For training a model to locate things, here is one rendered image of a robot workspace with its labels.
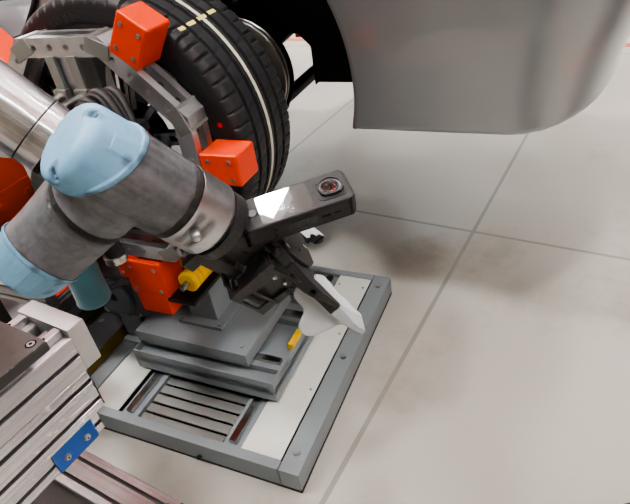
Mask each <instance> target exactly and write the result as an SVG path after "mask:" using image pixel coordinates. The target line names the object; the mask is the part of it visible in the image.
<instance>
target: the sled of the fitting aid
mask: <svg viewBox="0 0 630 504"><path fill-rule="evenodd" d="M302 314H303V308H302V306H301V305H300V304H299V303H298V302H297V301H296V300H295V298H294V297H291V301H290V303H289V305H288V306H287V308H286V309H285V311H284V312H283V314H282V315H281V317H280V318H279V320H278V322H277V323H276V325H275V326H274V328H273V329H272V331H271V332H270V334H269V335H268V337H267V338H266V340H265V342H264V343H263V345H262V346H261V348H260V349H259V351H258V352H257V354H256V355H255V357H254V359H253V360H252V362H251V363H250V365H249V366H245V365H241V364H237V363H232V362H228V361H224V360H220V359H216V358H211V357H207V356H203V355H199V354H195V353H190V352H186V351H182V350H178V349H174V348H170V347H165V346H161V345H157V344H153V343H149V342H144V341H139V343H138V344H137V345H136V346H135V347H134V348H133V349H132V350H133V352H134V354H135V357H136V359H137V361H138V363H139V365H140V366H142V367H146V368H150V369H153V370H157V371H161V372H165V373H169V374H172V375H176V376H180V377H184V378H188V379H192V380H195V381H199V382H203V383H207V384H211V385H215V386H218V387H222V388H226V389H230V390H234V391H237V392H241V393H245V394H249V395H253V396H257V397H260V398H264V399H268V400H272V401H276V402H277V401H278V399H279V397H280V396H281V394H282V392H283V390H284V388H285V387H286V385H287V383H288V381H289V379H290V378H291V376H292V374H293V372H294V371H295V369H296V367H297V365H298V363H299V362H300V360H301V358H302V356H303V355H304V353H305V351H306V349H307V347H308V346H309V344H310V342H311V340H312V338H313V337H314V336H306V335H304V334H303V333H302V332H301V331H300V330H299V328H298V324H299V321H300V319H301V317H302Z"/></svg>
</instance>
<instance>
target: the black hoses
mask: <svg viewBox="0 0 630 504"><path fill-rule="evenodd" d="M85 103H96V104H99V105H102V106H104V107H105V108H107V109H109V110H111V111H112V112H114V113H116V114H117V115H119V116H121V117H122V118H124V119H126V120H128V121H131V122H135V123H137V124H139V125H140V126H142V127H143V128H144V129H145V130H146V131H147V130H149V129H150V125H149V122H148V119H138V118H135V115H134V113H133V111H132V109H131V107H130V105H129V103H128V101H127V99H126V97H125V95H124V94H123V92H122V91H121V90H120V89H119V88H117V87H115V86H112V85H110V86H106V87H104V88H97V87H96V88H92V89H91V90H89V91H88V92H87V93H86V94H85V96H84V97H83V98H81V99H80V100H79V101H78V103H76V104H75V105H74V108H75V107H77V106H79V105H81V104H85Z"/></svg>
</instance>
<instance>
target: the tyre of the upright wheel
mask: <svg viewBox="0 0 630 504"><path fill-rule="evenodd" d="M139 1H142V2H144V3H145V4H147V5H148V6H150V7H151V8H152V9H154V10H155V11H157V12H158V13H160V14H161V15H162V16H164V17H165V18H167V19H168V20H169V21H170V23H169V27H168V31H167V34H166V38H165V42H164V46H163V50H162V53H161V57H160V59H159V60H157V61H158V62H160V63H161V64H162V65H163V66H164V67H165V68H166V69H168V70H169V71H170V72H171V73H172V74H173V75H174V76H175V77H176V79H177V80H178V81H179V82H180V83H181V84H182V85H183V86H184V88H185V89H186V90H187V91H188V93H189V94H191V95H192V96H193V95H194V96H195V98H196V99H197V101H198V102H199V103H200V104H202V105H203V107H204V110H205V114H206V116H207V117H208V120H207V122H208V126H209V128H210V131H211V133H212V136H213V138H214V141H215V140H216V139H225V140H243V141H252V142H253V146H254V151H255V156H256V160H257V165H258V171H257V172H256V173H255V174H254V175H253V176H252V177H251V178H250V179H249V180H248V181H247V182H246V183H245V184H244V185H243V186H242V187H240V186H230V187H231V188H232V190H233V191H234V192H236V193H237V194H239V195H240V196H242V197H243V198H244V199H245V200H248V199H251V198H254V197H257V196H260V195H263V194H265V192H266V189H267V186H268V183H269V178H270V173H271V164H272V162H271V160H272V148H271V139H270V132H269V127H268V124H267V119H266V116H265V112H264V109H263V107H262V104H261V101H260V99H259V96H258V94H257V92H256V90H255V87H254V85H253V83H252V81H251V80H250V78H249V76H248V74H247V72H246V71H245V70H244V68H243V66H242V64H241V63H240V61H239V60H238V59H237V57H236V56H235V55H234V53H233V52H232V50H231V49H230V48H229V47H228V45H227V44H226V43H225V42H224V41H223V40H222V39H221V37H220V36H219V35H218V34H217V33H216V32H215V31H214V30H213V29H212V28H211V27H210V26H209V25H208V24H206V23H205V22H204V21H203V20H202V19H203V18H205V19H206V20H208V21H209V22H210V23H211V24H212V25H213V26H214V27H215V28H216V29H217V30H218V31H219V32H220V33H221V34H222V35H223V36H224V37H225V39H226V40H227V41H228V42H229V43H230V44H231V46H232V47H233V48H234V50H235V51H236V52H237V54H238V55H239V56H240V58H241V59H242V61H243V62H244V64H245V65H246V67H247V69H248V70H249V72H250V74H251V76H252V77H253V79H254V81H255V83H256V85H257V87H258V89H259V92H260V94H261V96H262V99H263V101H264V104H265V107H266V110H267V113H268V117H269V121H270V125H271V130H272V137H273V146H274V162H273V171H272V177H271V181H270V184H269V187H268V190H267V192H266V193H269V192H272V191H273V189H274V188H275V186H276V185H277V184H278V182H279V180H280V178H281V176H282V174H283V172H284V169H285V166H286V162H287V159H288V154H289V148H290V143H289V142H290V120H289V112H288V110H287V109H288V106H287V102H286V100H285V99H284V98H285V94H284V91H283V90H282V89H281V88H282V85H281V82H280V80H279V77H277V76H276V74H277V73H276V70H275V68H274V66H273V65H271V60H270V58H269V57H268V55H267V54H265V53H264V52H265V50H264V48H263V47H262V45H261V44H260V42H259V41H256V37H255V35H254V34H253V33H252V32H249V28H248V27H247V26H246V24H245V23H244V22H243V21H242V20H239V17H238V16H237V15H236V14H235V13H234V12H233V11H232V10H228V7H227V6H226V5H225V4H224V3H222V2H221V1H220V0H181V1H182V2H184V3H185V4H187V5H188V6H190V7H191V8H193V9H194V10H195V11H197V12H198V13H199V14H200V16H197V15H196V14H195V13H193V12H192V11H191V10H189V9H188V8H187V7H185V6H184V5H182V4H181V3H178V2H177V1H175V0H50V1H48V2H47V3H45V4H43V5H42V6H41V7H40V8H39V9H37V10H36V11H35V12H34V13H33V14H32V16H31V17H30V18H29V19H28V21H27V22H26V24H25V25H24V27H23V29H22V31H21V33H20V36H23V35H25V34H28V33H31V32H33V31H39V30H44V29H46V30H64V29H88V28H103V27H106V26H107V27H109V28H113V25H114V19H115V14H116V11H117V10H118V9H121V8H123V7H126V6H128V5H131V4H134V3H136V2H139ZM20 36H19V37H20Z"/></svg>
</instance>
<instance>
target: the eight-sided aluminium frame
mask: <svg viewBox="0 0 630 504"><path fill-rule="evenodd" d="M112 30H113V28H109V27H107V26H106V27H103V28H88V29H64V30H46V29H44V30H39V31H33V32H31V33H28V34H25V35H23V36H20V37H17V38H15V39H14V41H13V45H12V47H11V48H10V50H11V53H10V57H9V61H8V65H9V66H11V67H12V68H13V69H15V70H16V71H17V72H19V73H20V74H21V75H23V76H24V77H26V78H27V79H28V80H30V81H31V82H32V83H34V84H35V85H36V86H38V83H39V79H40V76H41V73H42V69H43V66H44V63H45V59H44V57H45V56H55V58H65V57H66V56H76V57H77V58H78V57H97V58H99V59H100V60H101V61H102V62H104V63H105V64H106V65H107V66H108V67H109V68H110V69H111V70H112V71H114V72H115V73H116V74H117V75H118V76H119V77H120V78H121V79H123V80H124V81H125V82H126V83H127V84H128V85H129V86H130V87H131V88H133V89H134V90H135V91H136V92H137V93H138V94H139V95H140V96H142V97H143V98H144V99H145V100H146V101H147V102H148V103H149V104H150V105H152V106H153V107H154V108H155V109H156V110H157V111H158V112H159V113H161V114H162V115H163V116H164V117H165V118H166V119H167V120H168V121H170V122H171V123H172V125H173V127H174V129H175V132H176V135H177V139H178V142H179V146H180V149H181V152H182V156H184V157H185V158H187V159H188V160H190V161H191V162H193V163H194V164H196V165H198V166H200V167H202V165H201V161H200V158H199V154H200V153H201V152H202V151H203V150H204V149H205V148H207V147H208V146H209V145H210V144H211V143H213V141H212V137H211V133H210V129H209V126H208V122H207V120H208V117H207V116H206V114H205V110H204V107H203V105H202V104H200V103H199V102H198V101H197V99H196V98H195V96H194V95H193V96H192V95H191V94H189V93H188V92H187V91H186V90H185V89H184V88H183V87H182V86H181V85H180V84H178V83H177V82H176V81H175V80H174V79H173V78H172V77H171V76H170V75H169V74H167V73H166V72H165V71H164V70H163V69H162V68H161V67H160V66H159V65H158V64H156V63H155V62H153V63H152V64H150V65H148V66H146V67H144V68H142V69H141V70H138V71H137V70H136V69H134V68H133V67H131V66H130V65H128V64H127V63H126V62H124V61H123V60H122V59H120V58H119V57H117V56H116V55H114V54H113V53H112V52H110V50H109V49H110V41H111V36H112ZM119 241H120V245H121V246H122V248H124V249H125V250H126V253H127V255H132V256H138V257H144V258H150V259H156V260H163V261H165V262H177V261H178V260H179V259H180V258H181V257H182V256H183V255H182V253H181V251H180V249H179V248H178V247H176V246H174V245H172V244H170V243H168V242H166V241H164V240H162V239H160V238H157V237H155V236H153V235H151V234H149V233H147V232H145V231H143V230H137V229H130V230H129V231H128V232H127V233H126V234H125V235H124V236H123V237H122V238H121V239H120V240H119Z"/></svg>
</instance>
